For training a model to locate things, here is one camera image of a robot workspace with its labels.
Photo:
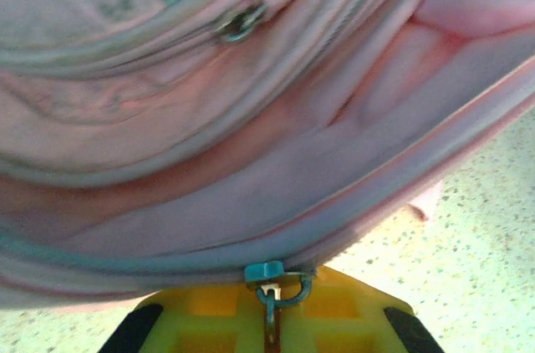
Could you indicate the pink student backpack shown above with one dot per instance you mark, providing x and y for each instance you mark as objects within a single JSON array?
[{"x": 234, "y": 127}]

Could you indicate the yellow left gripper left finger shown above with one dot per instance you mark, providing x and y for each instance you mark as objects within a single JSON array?
[{"x": 200, "y": 323}]

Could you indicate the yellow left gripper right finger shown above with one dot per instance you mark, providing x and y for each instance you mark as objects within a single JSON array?
[{"x": 342, "y": 319}]

